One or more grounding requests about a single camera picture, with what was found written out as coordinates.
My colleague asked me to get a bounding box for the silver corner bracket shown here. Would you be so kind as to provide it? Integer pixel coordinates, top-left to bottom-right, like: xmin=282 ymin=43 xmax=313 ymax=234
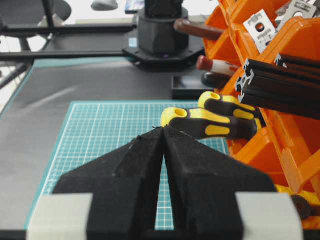
xmin=243 ymin=9 xmax=276 ymax=54
xmin=276 ymin=0 xmax=317 ymax=32

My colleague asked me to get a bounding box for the yellow black screwdriver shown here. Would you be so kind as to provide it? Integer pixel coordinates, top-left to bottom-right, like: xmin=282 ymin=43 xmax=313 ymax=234
xmin=198 ymin=91 xmax=262 ymax=120
xmin=160 ymin=107 xmax=262 ymax=140

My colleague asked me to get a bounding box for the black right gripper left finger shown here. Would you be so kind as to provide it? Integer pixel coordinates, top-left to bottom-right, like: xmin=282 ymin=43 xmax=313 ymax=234
xmin=53 ymin=127 xmax=164 ymax=240

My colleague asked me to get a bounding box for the red white handled tool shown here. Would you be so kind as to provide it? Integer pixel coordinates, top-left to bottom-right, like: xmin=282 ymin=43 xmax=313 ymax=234
xmin=196 ymin=55 xmax=240 ymax=77

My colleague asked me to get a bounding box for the brown wooden handled tool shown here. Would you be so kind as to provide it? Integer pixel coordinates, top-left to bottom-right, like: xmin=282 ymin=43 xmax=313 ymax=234
xmin=173 ymin=18 xmax=224 ymax=41

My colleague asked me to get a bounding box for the black aluminium extrusion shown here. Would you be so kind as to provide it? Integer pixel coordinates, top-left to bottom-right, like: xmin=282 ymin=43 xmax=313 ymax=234
xmin=238 ymin=58 xmax=320 ymax=119
xmin=274 ymin=53 xmax=320 ymax=75

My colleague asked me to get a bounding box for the black aluminium extrusion rear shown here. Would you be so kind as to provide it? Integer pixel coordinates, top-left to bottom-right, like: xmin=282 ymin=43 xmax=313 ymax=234
xmin=274 ymin=53 xmax=320 ymax=75

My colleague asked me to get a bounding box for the black aluminium extrusion front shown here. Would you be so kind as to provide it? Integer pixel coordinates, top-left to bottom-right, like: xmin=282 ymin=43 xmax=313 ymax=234
xmin=238 ymin=58 xmax=320 ymax=119

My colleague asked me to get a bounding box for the yellow part in bin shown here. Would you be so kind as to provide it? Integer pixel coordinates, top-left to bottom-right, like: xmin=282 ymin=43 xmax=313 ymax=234
xmin=275 ymin=184 xmax=320 ymax=230

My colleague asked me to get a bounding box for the black shallow tray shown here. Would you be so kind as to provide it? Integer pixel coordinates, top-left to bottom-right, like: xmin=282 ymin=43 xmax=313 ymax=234
xmin=171 ymin=75 xmax=213 ymax=100

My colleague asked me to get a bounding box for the black metal frame bar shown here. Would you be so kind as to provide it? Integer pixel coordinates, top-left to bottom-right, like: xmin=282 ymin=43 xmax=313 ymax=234
xmin=0 ymin=24 xmax=134 ymax=62

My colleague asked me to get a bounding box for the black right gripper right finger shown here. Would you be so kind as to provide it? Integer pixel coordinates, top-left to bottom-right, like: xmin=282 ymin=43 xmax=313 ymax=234
xmin=163 ymin=126 xmax=276 ymax=240

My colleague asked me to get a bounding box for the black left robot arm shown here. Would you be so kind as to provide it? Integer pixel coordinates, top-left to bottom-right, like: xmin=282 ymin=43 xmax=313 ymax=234
xmin=122 ymin=0 xmax=204 ymax=72

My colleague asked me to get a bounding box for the yellow black screwdriver rear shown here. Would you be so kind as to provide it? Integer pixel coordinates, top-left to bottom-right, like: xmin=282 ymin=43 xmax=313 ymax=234
xmin=198 ymin=91 xmax=262 ymax=120

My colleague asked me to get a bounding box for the yellow black screwdriver front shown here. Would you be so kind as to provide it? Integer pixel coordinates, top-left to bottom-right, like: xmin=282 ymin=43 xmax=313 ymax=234
xmin=160 ymin=107 xmax=262 ymax=140

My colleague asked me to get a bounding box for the orange container rack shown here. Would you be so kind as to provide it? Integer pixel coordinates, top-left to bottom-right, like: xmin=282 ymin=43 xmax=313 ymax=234
xmin=203 ymin=0 xmax=320 ymax=207

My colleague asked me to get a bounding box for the black handled tool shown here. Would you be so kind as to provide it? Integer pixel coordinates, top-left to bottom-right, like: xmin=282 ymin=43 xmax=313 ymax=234
xmin=201 ymin=72 xmax=231 ymax=89

